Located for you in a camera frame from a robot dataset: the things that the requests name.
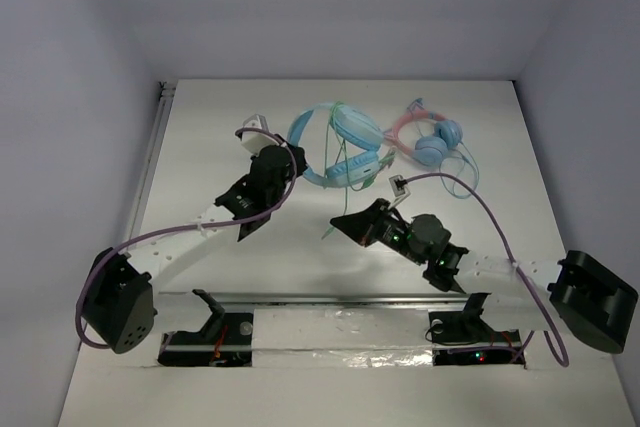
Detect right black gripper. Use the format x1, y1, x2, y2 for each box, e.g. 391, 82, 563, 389
330, 199, 426, 267

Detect green headphone cable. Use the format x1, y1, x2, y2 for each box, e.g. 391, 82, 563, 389
319, 100, 396, 243

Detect light blue headphones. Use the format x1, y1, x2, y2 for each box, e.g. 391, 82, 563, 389
287, 102, 396, 190

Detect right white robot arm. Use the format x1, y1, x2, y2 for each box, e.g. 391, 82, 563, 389
330, 199, 639, 354

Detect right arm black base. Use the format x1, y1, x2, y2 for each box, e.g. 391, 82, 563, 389
425, 293, 526, 367

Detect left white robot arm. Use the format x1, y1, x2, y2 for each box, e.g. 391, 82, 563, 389
75, 142, 307, 354

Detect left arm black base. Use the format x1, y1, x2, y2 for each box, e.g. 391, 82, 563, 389
157, 289, 254, 367

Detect pink blue cat-ear headphones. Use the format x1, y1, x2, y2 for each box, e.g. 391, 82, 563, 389
383, 98, 480, 189

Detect silver tape strip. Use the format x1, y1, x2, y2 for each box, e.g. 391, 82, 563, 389
252, 307, 433, 369

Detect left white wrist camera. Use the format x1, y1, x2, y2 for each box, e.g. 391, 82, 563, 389
236, 114, 274, 155

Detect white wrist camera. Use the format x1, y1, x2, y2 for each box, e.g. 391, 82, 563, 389
236, 114, 274, 155
389, 175, 411, 208

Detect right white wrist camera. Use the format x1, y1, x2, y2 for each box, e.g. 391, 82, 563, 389
389, 175, 411, 208

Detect aluminium left side rail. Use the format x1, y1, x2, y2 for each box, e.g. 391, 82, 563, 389
121, 80, 178, 241

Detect aluminium rail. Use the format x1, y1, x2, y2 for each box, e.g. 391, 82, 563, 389
159, 290, 544, 309
121, 80, 178, 241

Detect aluminium front rail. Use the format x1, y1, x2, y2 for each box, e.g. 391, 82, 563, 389
159, 290, 544, 309

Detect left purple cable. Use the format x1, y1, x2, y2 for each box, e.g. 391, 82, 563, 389
74, 130, 301, 351

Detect purple cable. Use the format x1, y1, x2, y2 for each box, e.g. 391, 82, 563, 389
402, 172, 571, 368
74, 130, 301, 351

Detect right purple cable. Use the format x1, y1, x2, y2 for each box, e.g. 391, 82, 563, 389
402, 172, 571, 368

